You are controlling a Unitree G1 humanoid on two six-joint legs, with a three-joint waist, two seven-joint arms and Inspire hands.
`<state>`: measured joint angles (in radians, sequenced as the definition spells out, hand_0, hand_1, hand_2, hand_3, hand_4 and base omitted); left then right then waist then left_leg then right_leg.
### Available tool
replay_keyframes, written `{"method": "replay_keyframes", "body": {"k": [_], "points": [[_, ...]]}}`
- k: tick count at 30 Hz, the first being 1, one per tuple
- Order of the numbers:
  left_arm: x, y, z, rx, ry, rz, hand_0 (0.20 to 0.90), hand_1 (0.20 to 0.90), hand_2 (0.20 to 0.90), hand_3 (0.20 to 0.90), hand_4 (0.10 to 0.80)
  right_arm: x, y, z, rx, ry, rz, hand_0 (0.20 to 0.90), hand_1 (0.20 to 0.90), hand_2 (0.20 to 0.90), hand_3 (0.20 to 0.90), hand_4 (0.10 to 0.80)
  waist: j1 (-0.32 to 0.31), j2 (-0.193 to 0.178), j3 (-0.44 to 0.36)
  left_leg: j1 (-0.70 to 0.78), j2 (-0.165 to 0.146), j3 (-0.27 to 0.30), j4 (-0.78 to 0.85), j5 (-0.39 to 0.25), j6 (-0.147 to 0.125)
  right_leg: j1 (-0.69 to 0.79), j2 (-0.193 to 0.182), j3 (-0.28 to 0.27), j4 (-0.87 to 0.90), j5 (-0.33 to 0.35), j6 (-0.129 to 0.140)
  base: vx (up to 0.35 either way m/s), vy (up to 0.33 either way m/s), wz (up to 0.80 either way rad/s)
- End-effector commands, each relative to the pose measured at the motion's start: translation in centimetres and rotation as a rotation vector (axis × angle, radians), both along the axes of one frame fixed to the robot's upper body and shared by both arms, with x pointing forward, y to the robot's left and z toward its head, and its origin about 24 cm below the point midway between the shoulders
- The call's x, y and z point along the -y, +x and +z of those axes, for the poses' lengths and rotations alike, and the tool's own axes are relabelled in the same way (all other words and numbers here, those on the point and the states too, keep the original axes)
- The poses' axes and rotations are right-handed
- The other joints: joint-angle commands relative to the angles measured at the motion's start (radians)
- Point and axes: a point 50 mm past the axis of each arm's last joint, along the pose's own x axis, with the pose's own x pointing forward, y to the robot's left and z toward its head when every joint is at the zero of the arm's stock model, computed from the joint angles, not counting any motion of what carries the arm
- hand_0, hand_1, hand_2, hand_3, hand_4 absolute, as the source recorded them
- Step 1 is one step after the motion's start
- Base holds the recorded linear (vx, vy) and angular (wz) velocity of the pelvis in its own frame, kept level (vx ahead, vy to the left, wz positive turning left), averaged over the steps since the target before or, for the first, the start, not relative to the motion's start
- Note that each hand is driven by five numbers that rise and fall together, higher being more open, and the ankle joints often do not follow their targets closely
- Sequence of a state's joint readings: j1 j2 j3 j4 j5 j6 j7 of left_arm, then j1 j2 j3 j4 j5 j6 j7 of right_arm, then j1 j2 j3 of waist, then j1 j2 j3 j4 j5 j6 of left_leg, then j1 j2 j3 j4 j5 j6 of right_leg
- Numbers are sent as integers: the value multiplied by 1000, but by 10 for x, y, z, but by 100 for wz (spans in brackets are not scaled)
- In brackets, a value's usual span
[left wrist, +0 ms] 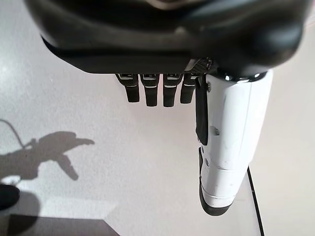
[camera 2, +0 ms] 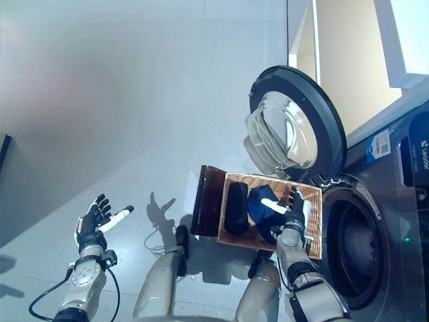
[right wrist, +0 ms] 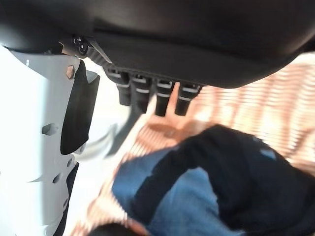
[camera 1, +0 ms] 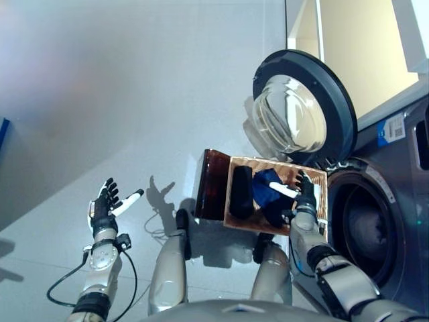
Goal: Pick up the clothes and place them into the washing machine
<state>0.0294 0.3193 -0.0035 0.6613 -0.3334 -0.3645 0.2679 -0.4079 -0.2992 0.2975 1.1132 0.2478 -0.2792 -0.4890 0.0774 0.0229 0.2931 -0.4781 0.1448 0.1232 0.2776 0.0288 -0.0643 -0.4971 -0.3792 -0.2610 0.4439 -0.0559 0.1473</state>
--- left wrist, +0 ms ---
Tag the grey cabinet with dark edge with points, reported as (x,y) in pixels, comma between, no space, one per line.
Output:
(290,209)

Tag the silver left robot leg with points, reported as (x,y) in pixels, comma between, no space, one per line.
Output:
(8,196)

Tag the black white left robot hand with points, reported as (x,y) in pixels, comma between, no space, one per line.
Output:
(147,37)

